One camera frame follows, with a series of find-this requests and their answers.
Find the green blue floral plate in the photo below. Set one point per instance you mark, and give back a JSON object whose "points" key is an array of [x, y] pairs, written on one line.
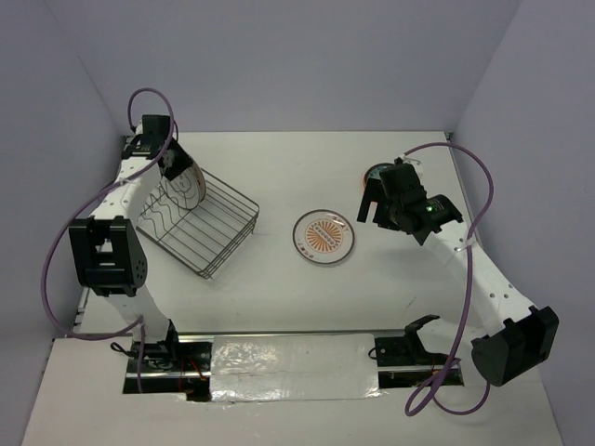
{"points": [[376, 169]]}

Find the metal base rail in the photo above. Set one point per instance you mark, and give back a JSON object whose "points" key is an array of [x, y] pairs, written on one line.
{"points": [[401, 359]]}

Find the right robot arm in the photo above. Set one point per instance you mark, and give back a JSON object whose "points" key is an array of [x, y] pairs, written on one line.
{"points": [[518, 335]]}

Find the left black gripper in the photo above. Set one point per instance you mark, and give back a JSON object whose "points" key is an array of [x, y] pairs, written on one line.
{"points": [[183, 162]]}

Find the white plate orange sunburst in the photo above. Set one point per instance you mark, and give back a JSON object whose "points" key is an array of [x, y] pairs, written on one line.
{"points": [[323, 237]]}

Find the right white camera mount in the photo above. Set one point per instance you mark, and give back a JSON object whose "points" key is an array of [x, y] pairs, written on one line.
{"points": [[415, 163]]}

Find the white enamel plate green rim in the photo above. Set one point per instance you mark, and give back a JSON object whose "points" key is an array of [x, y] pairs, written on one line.
{"points": [[188, 189]]}

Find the silver foil tape sheet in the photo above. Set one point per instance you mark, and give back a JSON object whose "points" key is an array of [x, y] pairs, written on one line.
{"points": [[293, 367]]}

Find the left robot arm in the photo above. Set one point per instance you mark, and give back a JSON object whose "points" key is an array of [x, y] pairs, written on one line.
{"points": [[108, 257]]}

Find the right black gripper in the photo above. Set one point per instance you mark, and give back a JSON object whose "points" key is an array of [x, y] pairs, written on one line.
{"points": [[371, 193]]}

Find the metal wire dish rack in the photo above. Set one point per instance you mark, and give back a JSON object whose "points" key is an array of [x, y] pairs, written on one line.
{"points": [[204, 238]]}

